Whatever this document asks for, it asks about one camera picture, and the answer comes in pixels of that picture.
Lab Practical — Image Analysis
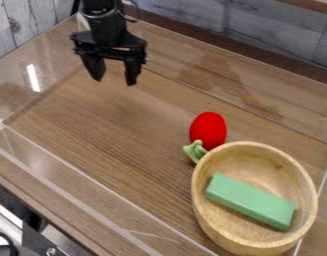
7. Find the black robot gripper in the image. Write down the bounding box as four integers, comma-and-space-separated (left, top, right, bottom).
70, 31, 147, 86

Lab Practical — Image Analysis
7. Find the red plush strawberry fruit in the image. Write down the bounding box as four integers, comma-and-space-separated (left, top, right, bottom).
183, 112, 227, 163

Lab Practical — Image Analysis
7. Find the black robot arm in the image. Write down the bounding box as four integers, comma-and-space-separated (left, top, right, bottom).
70, 0, 147, 86

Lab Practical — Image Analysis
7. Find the light wooden bowl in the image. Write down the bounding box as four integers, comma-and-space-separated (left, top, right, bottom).
191, 141, 318, 256

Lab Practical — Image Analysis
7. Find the green rectangular block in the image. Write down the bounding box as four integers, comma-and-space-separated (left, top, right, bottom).
206, 173, 296, 231

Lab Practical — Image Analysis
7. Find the clear acrylic enclosure wall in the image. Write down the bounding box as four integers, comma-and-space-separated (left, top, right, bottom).
0, 18, 327, 256

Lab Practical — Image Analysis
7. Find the black metal stand bracket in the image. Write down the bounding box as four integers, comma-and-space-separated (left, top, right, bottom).
23, 212, 60, 256

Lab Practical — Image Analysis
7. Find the black cable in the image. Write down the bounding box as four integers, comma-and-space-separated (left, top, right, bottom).
0, 230, 19, 256

